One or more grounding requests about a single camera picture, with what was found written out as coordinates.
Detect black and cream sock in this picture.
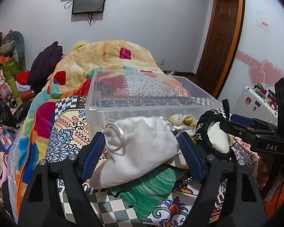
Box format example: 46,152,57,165
196,109,233,161

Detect yellow patterned scarf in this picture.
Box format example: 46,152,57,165
167,113,197,170

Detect green knitted cloth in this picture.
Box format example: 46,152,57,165
109,164,188,221

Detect white drawstring pouch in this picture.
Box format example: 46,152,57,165
89,116,179,189

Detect clear plastic storage box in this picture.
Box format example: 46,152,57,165
85,69,222,138

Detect right hand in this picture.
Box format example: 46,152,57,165
255,153,275,189

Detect white hard suitcase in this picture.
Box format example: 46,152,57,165
232,83,278,124

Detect colourful patchwork bed sheet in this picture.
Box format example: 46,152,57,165
44,95,261,227

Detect brown wooden door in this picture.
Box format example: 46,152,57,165
196,0,245,98

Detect pink rabbit toy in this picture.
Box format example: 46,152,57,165
0,69,12,100

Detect beige colourful patch quilt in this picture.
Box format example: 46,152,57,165
14,39,192,216

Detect dark purple garment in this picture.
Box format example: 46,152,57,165
27,41,63,94

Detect green cardboard box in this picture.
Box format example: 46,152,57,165
0,57,25,93

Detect grey green plush toy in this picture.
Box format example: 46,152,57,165
0,31,25,64

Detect pink heart wall stickers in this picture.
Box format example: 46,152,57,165
236,51,284,87

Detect small black wall monitor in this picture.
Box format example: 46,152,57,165
72,0,106,14

